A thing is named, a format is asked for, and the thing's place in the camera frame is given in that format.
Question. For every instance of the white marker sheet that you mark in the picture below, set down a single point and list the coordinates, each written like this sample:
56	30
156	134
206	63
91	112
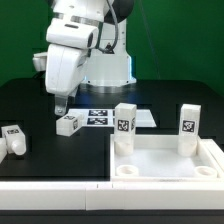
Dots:
106	117

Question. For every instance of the white square tabletop tray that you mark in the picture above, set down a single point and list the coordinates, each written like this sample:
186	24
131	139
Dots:
155	158

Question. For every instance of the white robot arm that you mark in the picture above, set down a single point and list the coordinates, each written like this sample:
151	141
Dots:
87	46

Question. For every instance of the white front barrier wall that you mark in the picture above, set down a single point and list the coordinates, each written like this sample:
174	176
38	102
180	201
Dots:
111	196

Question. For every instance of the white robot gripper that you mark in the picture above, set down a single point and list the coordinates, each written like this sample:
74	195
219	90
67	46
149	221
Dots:
64	72

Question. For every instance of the white left barrier piece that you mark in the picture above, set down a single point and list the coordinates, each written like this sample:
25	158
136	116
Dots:
3	149

